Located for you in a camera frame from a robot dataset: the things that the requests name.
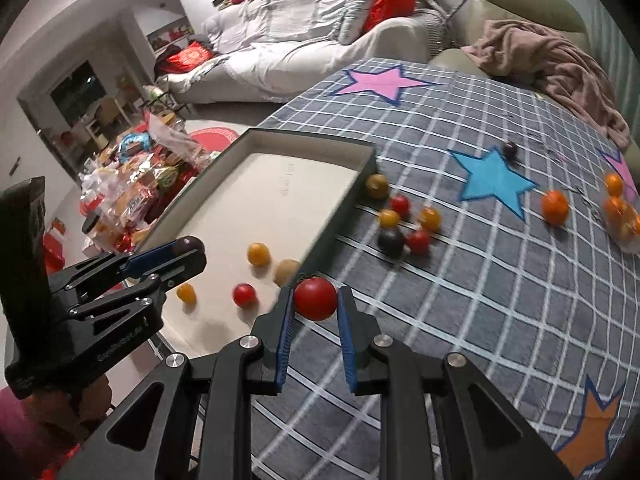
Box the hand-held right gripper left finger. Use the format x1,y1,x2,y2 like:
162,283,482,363
55,286,297,480

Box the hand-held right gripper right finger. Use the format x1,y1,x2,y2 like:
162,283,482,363
336,284,573,480

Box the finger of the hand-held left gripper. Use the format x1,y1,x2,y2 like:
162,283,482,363
66,249,207,322
48,240,177,292

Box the big red cherry tomato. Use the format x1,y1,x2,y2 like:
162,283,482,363
293,276,339,322

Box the small red cherry tomato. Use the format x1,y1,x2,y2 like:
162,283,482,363
232,283,259,308

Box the tan tomato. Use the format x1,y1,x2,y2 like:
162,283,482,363
274,259,302,288

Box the person's left forearm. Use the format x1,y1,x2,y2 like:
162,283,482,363
0,387,40,463

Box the person's left hand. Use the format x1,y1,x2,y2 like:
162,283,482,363
32,375,113,436

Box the pile of snack packets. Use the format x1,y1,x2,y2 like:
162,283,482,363
79,110,232,256

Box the grey checked star tablecloth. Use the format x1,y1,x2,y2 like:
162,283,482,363
240,57,640,480

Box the red round rug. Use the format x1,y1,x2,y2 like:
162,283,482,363
187,127,242,154

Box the brown longan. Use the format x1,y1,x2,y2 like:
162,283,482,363
365,174,390,199

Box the dark window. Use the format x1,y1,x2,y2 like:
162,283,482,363
50,60,109,117

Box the red patterned cushion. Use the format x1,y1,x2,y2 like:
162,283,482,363
164,42,217,75

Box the white sofa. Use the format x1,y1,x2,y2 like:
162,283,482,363
165,0,451,107

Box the large mandarin orange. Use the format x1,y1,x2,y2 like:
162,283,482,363
541,190,571,226

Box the clear glass bowl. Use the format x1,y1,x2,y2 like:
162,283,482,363
599,170,640,255

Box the white ruffled pillow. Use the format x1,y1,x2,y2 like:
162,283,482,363
337,0,391,44

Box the grey striped cloth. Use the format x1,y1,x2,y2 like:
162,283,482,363
410,2,453,56

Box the plain red pillow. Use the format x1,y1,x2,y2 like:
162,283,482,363
362,0,418,36

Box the pink blanket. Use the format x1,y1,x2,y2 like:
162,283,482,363
460,20,632,147

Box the green armchair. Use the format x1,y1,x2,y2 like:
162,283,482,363
429,0,603,91

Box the pale green curtain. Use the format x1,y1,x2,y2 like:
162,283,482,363
585,0,640,131

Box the white wall shelf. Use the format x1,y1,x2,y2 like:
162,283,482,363
146,15,195,52

